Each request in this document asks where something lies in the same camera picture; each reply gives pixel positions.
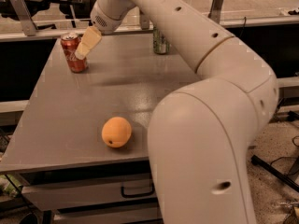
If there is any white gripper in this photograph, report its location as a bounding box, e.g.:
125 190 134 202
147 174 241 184
75 0 135 60

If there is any red Coca-Cola can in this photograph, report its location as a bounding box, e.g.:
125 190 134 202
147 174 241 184
61 32 88 73

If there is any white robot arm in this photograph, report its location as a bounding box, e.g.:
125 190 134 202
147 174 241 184
91 0 278 224

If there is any green soda can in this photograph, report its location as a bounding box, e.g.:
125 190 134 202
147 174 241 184
153 27 170 55

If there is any orange fruit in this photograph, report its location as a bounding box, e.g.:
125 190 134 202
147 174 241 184
101 117 132 148

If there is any grey top drawer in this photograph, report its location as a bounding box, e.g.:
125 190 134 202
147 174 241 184
22 174 154 211

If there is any grey drawer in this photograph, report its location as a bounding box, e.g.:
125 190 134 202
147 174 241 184
53 203 162 224
22 174 154 211

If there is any green packet on floor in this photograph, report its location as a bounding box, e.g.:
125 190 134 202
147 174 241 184
0 175 22 198

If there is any grey lower drawer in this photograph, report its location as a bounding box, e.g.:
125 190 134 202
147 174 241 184
53 203 162 224

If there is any black stand leg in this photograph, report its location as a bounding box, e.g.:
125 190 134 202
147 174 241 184
251 155 299 192

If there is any middle metal bracket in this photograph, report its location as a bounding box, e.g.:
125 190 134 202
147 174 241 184
139 10 150 30

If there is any metal bracket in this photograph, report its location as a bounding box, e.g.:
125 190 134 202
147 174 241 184
9 0 37 36
139 10 150 30
208 0 224 23

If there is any left metal bracket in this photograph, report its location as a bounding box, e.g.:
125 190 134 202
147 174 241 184
9 0 37 36

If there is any right metal bracket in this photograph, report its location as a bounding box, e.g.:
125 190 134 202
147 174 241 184
208 0 224 23

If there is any black drawer handle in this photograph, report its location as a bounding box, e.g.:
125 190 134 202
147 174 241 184
121 183 155 199

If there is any black floor cable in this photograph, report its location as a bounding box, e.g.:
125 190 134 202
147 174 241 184
269 134 299 177

